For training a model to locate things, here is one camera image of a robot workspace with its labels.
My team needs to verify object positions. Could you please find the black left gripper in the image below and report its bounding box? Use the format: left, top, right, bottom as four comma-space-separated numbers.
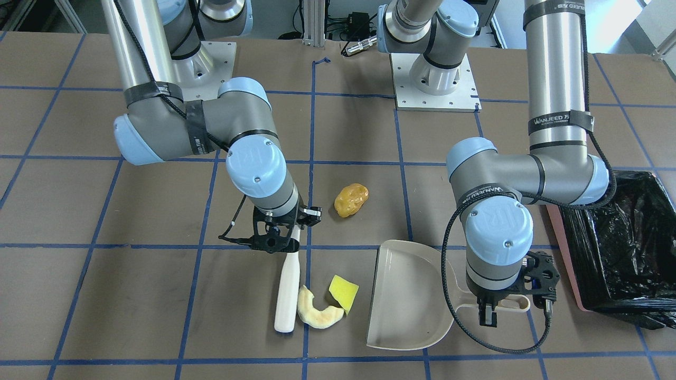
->
475, 252, 560, 328

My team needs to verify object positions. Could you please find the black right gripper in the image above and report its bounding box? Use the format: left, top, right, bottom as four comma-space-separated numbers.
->
251, 204, 323, 253

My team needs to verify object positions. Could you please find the beige plastic dustpan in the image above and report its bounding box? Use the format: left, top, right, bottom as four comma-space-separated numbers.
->
365, 240, 534, 355

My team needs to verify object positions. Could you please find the white hand brush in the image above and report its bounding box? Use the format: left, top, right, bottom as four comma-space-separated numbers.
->
274, 248, 301, 334

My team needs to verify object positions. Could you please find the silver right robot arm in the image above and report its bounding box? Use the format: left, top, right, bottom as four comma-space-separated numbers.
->
102, 1, 321, 253

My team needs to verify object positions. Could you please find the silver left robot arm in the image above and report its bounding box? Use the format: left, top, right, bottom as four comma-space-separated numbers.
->
377, 1, 613, 327

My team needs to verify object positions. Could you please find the pink trash bin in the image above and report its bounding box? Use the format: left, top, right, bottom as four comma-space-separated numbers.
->
546, 204, 590, 312

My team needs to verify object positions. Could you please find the black trash bag liner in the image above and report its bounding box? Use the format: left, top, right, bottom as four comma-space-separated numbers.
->
559, 170, 675, 329

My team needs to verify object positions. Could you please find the yellow toy potato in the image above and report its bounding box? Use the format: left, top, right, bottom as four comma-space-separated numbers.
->
334, 183, 369, 218

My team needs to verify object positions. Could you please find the yellow green sponge piece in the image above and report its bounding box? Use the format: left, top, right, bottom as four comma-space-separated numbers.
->
328, 274, 360, 315

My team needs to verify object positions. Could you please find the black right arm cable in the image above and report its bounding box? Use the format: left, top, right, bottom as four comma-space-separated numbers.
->
114, 0, 265, 249

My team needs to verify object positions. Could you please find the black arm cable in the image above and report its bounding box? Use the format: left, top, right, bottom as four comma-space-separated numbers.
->
114, 0, 265, 249
441, 16, 618, 354

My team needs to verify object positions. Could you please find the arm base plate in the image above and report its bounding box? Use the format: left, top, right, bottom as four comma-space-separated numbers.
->
172, 42, 237, 101
390, 53, 482, 112

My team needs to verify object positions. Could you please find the aluminium frame post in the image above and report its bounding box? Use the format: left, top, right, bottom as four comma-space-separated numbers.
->
302, 1, 326, 50

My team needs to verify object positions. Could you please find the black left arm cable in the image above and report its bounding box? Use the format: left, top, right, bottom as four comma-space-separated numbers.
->
441, 16, 618, 354

